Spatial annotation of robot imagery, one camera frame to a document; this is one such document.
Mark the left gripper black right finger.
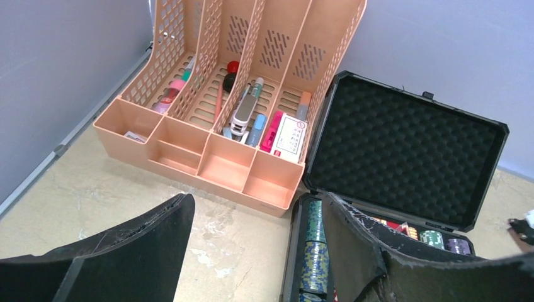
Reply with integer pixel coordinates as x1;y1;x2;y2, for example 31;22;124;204
322;193;533;301

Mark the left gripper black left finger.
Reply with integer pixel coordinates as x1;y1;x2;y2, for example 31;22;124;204
1;194;195;301

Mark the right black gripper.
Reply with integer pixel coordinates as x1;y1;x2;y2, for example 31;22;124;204
508;210;533;246

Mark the red gold card deck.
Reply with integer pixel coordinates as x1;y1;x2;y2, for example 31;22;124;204
373;217;419;240

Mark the yellow blue chip stack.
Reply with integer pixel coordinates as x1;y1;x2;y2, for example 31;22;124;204
300;242;329;294

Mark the purple chip stack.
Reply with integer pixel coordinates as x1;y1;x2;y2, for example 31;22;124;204
446;238;472;255

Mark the green white chip stack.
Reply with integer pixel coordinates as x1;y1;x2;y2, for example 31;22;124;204
419;230;445;250

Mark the black poker chip case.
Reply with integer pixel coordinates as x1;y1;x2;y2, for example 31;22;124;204
279;71;509;301

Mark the white red small box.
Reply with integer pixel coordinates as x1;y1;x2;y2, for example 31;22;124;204
270;113;307;162

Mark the pink red bottle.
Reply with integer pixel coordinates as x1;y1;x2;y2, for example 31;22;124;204
151;55;196;114

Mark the pink highlighter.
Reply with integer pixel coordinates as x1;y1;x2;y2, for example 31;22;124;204
260;110;284;153

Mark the blue highlighter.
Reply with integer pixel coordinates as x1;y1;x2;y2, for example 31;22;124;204
245;114;266;147

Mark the orange grey marker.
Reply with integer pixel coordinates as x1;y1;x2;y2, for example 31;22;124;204
295;91;312;121

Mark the peach plastic desk organizer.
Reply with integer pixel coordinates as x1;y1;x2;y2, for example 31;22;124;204
94;1;366;217

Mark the silver stapler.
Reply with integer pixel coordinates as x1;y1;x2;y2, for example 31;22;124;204
230;85;258;137

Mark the green white glue stick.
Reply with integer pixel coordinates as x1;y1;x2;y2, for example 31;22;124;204
251;77;264;99

